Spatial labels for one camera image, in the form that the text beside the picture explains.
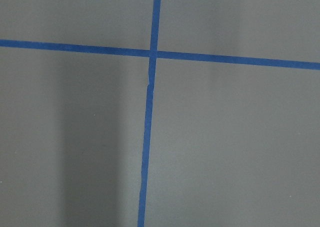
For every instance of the brown paper table cover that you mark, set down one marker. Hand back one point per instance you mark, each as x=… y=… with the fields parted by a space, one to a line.
x=159 y=113

